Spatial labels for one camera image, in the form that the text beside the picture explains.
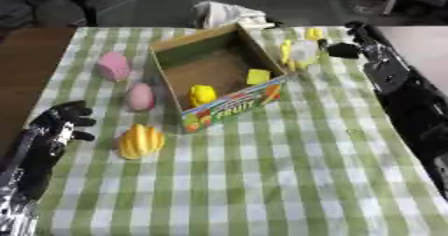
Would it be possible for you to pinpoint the yellow toy pepper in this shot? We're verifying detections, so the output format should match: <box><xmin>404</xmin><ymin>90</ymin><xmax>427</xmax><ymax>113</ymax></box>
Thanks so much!
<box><xmin>187</xmin><ymin>84</ymin><xmax>219</xmax><ymax>109</ymax></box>

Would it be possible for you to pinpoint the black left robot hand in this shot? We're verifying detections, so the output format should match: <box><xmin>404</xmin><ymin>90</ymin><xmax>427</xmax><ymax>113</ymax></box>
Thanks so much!
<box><xmin>26</xmin><ymin>100</ymin><xmax>98</xmax><ymax>148</ymax></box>

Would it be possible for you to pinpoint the pink egg-shaped toy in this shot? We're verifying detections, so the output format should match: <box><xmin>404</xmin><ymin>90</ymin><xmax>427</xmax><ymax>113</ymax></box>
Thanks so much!
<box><xmin>124</xmin><ymin>82</ymin><xmax>158</xmax><ymax>112</ymax></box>

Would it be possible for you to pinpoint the yellow toy banana bunch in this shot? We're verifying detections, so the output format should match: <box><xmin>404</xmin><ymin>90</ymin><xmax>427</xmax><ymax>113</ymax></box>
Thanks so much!
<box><xmin>113</xmin><ymin>123</ymin><xmax>167</xmax><ymax>161</ymax></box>

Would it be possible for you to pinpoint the yellow square block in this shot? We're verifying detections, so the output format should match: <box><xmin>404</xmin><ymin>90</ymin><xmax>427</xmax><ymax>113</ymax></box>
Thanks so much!
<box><xmin>245</xmin><ymin>68</ymin><xmax>273</xmax><ymax>86</ymax></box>

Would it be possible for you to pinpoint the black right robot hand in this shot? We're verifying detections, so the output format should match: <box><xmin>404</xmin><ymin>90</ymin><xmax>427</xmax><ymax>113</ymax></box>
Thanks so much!
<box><xmin>325</xmin><ymin>20</ymin><xmax>391</xmax><ymax>60</ymax></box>

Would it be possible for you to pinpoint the black chair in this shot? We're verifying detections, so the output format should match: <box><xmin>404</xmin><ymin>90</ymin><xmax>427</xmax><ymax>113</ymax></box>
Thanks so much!
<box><xmin>0</xmin><ymin>0</ymin><xmax>100</xmax><ymax>28</ymax></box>

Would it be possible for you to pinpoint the white crumpled bag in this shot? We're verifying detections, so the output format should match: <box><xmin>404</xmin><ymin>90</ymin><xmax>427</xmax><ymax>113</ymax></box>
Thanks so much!
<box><xmin>192</xmin><ymin>0</ymin><xmax>277</xmax><ymax>30</ymax></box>

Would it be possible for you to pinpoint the white and yellow soft toy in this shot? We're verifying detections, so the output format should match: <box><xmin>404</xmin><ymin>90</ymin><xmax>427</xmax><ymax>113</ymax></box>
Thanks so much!
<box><xmin>278</xmin><ymin>27</ymin><xmax>328</xmax><ymax>73</ymax></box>

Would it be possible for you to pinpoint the tan cardboard box printed front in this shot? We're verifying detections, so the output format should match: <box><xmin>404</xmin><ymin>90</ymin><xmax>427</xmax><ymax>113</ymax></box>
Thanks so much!
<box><xmin>147</xmin><ymin>22</ymin><xmax>289</xmax><ymax>135</ymax></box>

